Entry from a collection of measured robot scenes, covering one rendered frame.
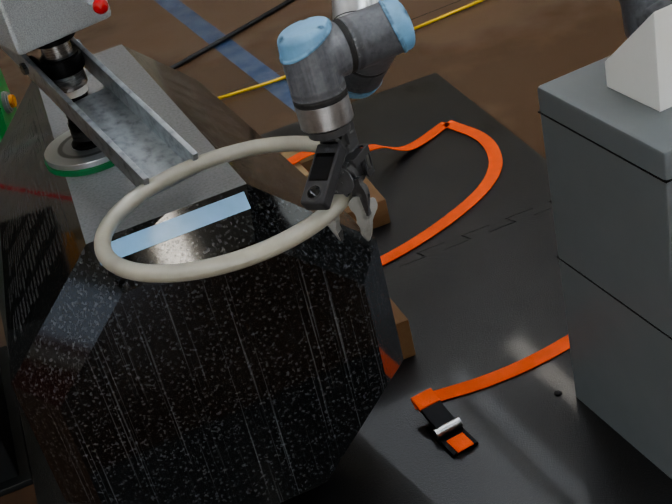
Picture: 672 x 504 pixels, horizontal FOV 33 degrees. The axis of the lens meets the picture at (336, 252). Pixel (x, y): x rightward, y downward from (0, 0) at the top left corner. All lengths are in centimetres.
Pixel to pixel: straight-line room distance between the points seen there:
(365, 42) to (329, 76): 8
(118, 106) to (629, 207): 105
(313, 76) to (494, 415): 127
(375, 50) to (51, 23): 81
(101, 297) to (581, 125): 99
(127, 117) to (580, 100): 91
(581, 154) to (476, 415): 80
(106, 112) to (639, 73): 107
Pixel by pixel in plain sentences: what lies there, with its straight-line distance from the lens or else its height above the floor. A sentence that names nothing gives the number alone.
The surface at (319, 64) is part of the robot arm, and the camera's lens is 181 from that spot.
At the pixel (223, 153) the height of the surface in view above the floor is 92.
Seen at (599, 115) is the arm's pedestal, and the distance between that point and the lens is 225.
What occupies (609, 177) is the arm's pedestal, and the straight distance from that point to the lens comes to 229.
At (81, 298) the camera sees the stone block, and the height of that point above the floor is 74.
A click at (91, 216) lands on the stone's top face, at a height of 83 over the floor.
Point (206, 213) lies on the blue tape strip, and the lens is 229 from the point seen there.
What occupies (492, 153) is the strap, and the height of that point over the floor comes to 2.
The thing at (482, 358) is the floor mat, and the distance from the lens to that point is 301.
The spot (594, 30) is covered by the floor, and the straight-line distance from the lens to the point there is 471.
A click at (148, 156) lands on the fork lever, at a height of 92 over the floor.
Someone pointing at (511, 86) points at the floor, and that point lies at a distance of 436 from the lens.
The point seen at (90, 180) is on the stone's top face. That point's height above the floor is 83.
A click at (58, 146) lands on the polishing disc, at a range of 265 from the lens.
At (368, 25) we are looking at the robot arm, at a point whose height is 122.
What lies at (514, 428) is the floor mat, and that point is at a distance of 280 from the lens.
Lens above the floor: 190
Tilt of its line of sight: 32 degrees down
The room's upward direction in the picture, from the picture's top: 14 degrees counter-clockwise
